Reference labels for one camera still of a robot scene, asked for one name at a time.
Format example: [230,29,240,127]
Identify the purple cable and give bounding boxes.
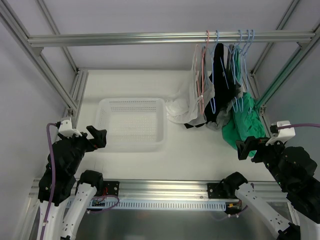
[39,121,62,240]
[277,123,320,130]

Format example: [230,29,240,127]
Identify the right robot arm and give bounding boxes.
[218,136,320,240]

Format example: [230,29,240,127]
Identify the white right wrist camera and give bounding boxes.
[265,120,296,146]

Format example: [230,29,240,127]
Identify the grey tank top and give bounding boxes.
[198,43,236,128]

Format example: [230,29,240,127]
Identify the white slotted cable duct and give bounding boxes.
[85,197,227,212]

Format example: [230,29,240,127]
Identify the blue hanger with black top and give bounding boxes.
[220,43,244,113]

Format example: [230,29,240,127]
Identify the aluminium front rail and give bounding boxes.
[29,177,301,203]

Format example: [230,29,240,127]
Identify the white plastic basket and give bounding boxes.
[94,97,168,153]

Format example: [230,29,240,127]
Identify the white tank top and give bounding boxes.
[165,45,215,127]

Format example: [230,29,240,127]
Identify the aluminium hanging rail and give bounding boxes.
[28,30,316,48]

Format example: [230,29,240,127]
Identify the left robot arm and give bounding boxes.
[36,121,107,240]

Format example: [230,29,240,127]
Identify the black tank top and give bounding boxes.
[184,43,236,130]

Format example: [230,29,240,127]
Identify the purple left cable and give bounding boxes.
[39,121,62,240]

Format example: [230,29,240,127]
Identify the pink hanger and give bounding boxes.
[197,30,210,115]

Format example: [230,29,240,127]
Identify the blue hanger with green top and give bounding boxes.
[234,29,255,113]

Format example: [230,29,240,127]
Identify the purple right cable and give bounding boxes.
[277,123,320,130]

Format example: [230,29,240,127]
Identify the green tank top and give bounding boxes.
[221,48,266,153]

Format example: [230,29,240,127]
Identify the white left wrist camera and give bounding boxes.
[58,117,82,138]

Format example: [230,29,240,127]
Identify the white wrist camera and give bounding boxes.
[265,120,296,146]
[58,117,82,138]

